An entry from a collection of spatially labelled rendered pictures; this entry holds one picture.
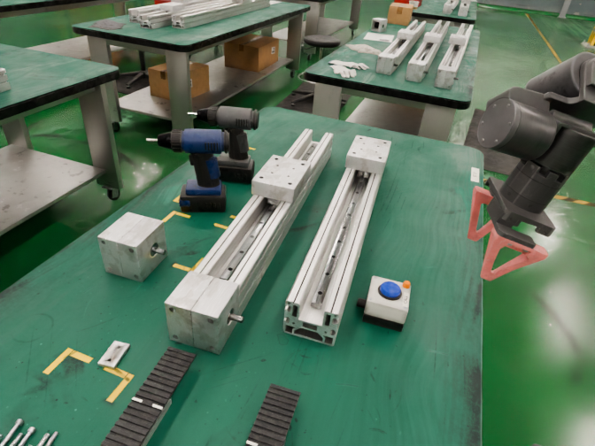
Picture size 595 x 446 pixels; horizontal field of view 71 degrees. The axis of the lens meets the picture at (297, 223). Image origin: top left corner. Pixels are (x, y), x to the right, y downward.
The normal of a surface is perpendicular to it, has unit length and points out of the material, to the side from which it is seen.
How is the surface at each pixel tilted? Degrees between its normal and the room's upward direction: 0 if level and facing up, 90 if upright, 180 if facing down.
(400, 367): 0
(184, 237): 0
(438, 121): 90
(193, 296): 0
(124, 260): 90
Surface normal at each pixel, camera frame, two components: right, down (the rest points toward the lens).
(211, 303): 0.07, -0.82
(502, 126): -0.94, -0.20
